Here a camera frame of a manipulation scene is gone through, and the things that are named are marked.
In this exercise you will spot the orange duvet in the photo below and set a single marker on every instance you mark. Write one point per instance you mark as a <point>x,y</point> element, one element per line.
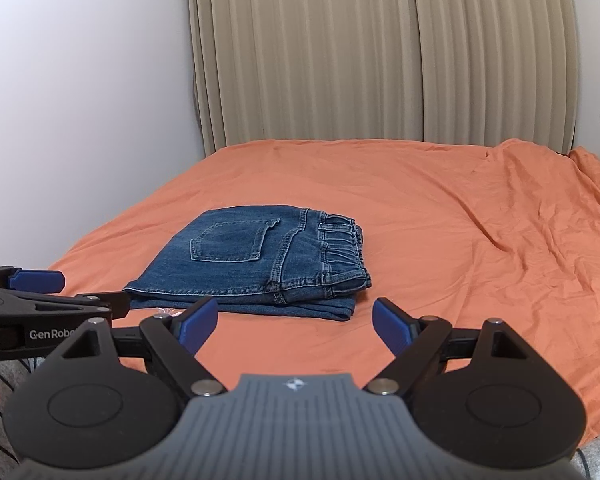
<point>587,195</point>

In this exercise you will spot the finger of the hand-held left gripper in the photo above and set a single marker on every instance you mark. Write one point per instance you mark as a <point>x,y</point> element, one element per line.
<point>111,302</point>
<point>37,280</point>

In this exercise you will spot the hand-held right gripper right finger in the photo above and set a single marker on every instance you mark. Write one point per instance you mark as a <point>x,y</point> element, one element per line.
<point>391,325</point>

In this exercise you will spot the orange bed sheet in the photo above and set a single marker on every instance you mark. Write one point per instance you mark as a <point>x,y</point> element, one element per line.
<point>405,210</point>

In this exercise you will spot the blue denim pants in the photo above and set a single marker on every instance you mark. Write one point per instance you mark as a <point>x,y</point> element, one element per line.
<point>250,255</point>

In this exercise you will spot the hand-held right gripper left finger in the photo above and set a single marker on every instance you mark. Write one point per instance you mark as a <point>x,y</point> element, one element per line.
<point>198,322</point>

